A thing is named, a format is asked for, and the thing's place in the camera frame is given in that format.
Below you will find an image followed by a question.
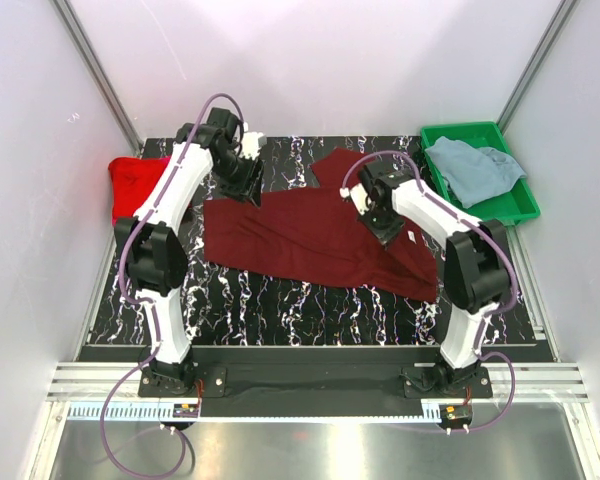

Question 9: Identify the dark red t-shirt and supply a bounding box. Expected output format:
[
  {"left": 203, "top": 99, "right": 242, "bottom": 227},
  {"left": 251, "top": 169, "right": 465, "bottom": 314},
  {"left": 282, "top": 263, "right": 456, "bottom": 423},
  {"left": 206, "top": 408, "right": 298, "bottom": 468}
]
[{"left": 203, "top": 148, "right": 437, "bottom": 302}]

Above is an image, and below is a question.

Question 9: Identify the light blue t-shirt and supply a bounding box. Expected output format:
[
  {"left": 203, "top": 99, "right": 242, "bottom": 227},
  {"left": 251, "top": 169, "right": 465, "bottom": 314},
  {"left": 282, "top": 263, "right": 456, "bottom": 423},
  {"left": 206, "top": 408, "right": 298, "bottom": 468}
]
[{"left": 425, "top": 137, "right": 526, "bottom": 208}]

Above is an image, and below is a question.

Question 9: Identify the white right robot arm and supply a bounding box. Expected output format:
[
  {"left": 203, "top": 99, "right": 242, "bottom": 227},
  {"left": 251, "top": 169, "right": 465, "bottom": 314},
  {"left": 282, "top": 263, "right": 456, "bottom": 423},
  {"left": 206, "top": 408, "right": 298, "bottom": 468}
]
[{"left": 348, "top": 159, "right": 518, "bottom": 397}]

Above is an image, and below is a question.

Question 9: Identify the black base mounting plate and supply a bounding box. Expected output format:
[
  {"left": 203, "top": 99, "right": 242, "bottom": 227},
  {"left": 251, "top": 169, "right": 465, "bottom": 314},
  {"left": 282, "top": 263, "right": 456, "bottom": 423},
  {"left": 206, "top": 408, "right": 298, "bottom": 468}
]
[{"left": 138, "top": 363, "right": 493, "bottom": 400}]

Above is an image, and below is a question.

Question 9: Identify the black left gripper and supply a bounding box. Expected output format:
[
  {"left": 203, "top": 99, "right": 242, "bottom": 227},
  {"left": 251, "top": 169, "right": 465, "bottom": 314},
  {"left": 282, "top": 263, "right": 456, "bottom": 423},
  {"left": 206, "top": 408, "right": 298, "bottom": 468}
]
[{"left": 213, "top": 153, "right": 266, "bottom": 209}]

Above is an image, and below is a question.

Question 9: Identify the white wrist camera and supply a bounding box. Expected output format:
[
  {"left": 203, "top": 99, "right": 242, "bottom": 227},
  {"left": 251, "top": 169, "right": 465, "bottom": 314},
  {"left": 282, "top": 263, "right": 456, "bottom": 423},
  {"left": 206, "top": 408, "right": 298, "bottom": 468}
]
[
  {"left": 339, "top": 183, "right": 373, "bottom": 217},
  {"left": 240, "top": 131, "right": 267, "bottom": 160}
]

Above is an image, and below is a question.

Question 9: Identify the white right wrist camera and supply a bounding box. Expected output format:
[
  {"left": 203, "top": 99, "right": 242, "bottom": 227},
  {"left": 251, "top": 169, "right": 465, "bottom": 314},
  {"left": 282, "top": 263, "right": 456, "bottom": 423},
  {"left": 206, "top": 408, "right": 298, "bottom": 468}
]
[{"left": 339, "top": 183, "right": 373, "bottom": 217}]

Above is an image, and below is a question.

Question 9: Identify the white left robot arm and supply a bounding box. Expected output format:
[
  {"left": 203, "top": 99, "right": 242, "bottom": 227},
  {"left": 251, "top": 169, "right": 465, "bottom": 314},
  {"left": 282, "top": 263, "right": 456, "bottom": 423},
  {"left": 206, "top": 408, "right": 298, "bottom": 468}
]
[{"left": 114, "top": 107, "right": 267, "bottom": 396}]

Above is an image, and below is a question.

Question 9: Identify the folded bright red t-shirt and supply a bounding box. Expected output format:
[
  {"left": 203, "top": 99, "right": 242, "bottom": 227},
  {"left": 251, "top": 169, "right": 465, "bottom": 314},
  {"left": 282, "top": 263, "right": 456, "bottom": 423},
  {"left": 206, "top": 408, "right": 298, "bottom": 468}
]
[{"left": 108, "top": 157, "right": 170, "bottom": 225}]

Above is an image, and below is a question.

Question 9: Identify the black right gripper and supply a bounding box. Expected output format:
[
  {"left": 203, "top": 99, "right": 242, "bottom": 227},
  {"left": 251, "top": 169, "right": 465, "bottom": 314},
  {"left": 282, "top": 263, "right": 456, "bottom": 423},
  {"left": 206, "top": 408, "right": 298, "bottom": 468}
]
[{"left": 355, "top": 202, "right": 405, "bottom": 249}]

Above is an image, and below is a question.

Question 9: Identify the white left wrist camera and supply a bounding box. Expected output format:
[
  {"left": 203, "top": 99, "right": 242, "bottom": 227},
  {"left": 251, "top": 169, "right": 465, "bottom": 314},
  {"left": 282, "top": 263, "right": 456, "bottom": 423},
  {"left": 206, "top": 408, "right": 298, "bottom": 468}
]
[{"left": 240, "top": 131, "right": 267, "bottom": 160}]

